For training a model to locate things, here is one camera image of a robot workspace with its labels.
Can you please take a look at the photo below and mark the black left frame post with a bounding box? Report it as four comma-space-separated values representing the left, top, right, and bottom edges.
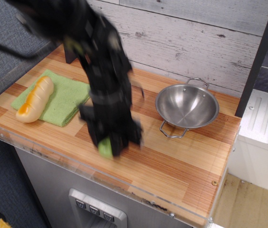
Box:
63, 42, 80, 64

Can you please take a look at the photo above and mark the stainless steel pot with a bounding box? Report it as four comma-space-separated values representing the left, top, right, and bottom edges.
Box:
155, 78, 220, 138

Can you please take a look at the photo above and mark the green handled grey spatula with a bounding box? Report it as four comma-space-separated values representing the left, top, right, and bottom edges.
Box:
98, 137, 113, 158

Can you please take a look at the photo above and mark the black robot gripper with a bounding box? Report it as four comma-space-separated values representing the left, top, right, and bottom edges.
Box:
78, 92, 144, 159

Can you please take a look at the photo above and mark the silver dispenser button panel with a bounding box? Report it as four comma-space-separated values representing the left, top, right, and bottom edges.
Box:
68, 188, 128, 228

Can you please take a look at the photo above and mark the black frame post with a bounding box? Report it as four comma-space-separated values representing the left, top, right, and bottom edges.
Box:
235, 22, 268, 118
63, 42, 80, 64

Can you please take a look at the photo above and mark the black right frame post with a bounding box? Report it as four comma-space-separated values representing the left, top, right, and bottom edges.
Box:
235, 22, 268, 118

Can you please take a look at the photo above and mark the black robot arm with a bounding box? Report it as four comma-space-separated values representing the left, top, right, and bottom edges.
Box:
10, 0, 142, 156

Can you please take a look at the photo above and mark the toy bread loaf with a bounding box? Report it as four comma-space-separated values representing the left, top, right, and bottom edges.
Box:
16, 76, 54, 123

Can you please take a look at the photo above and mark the clear acrylic table guard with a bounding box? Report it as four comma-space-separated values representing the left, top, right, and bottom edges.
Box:
0, 118, 214, 226

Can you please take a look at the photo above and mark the white toy sink unit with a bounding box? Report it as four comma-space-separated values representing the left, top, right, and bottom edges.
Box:
228, 90, 268, 190

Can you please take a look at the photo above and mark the grey toy fridge cabinet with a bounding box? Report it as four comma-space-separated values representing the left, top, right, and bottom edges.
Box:
15, 148, 189, 228

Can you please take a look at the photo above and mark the green folded cloth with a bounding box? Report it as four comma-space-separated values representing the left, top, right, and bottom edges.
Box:
11, 70, 90, 127

